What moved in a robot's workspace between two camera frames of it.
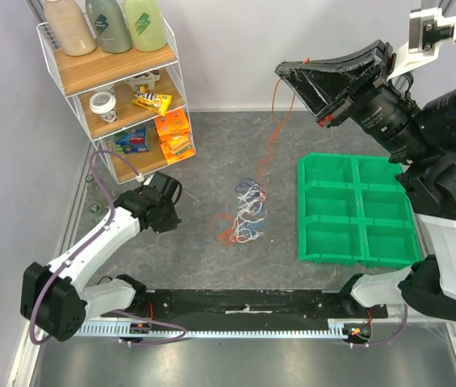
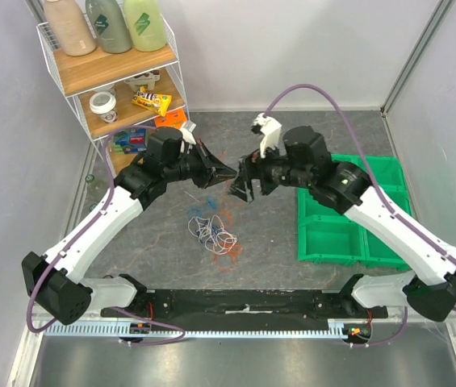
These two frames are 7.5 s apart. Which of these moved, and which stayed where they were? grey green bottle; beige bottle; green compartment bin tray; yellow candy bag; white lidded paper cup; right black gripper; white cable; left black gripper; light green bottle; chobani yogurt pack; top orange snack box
Moved: left black gripper; right black gripper; white cable
Stayed: chobani yogurt pack; white lidded paper cup; yellow candy bag; light green bottle; beige bottle; top orange snack box; grey green bottle; green compartment bin tray
